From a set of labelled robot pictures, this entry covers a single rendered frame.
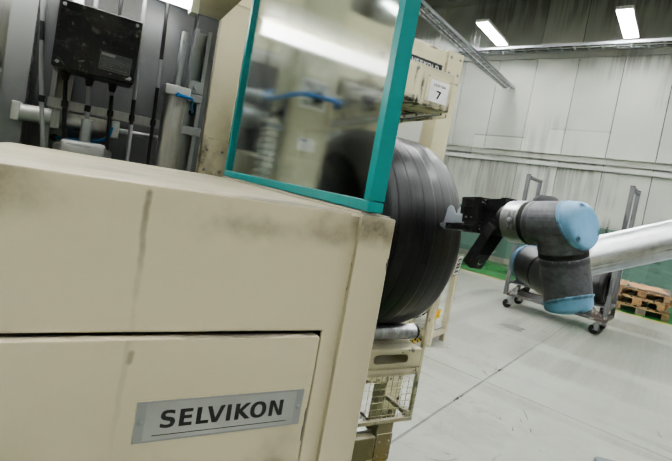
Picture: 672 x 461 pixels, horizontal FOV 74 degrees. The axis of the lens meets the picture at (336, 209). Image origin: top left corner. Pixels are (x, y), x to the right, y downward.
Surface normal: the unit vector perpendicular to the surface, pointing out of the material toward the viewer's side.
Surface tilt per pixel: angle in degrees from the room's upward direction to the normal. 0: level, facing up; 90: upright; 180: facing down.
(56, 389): 90
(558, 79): 90
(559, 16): 90
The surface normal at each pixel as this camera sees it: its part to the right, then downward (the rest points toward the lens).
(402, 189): 0.26, -0.36
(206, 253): 0.48, 0.13
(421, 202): 0.51, -0.24
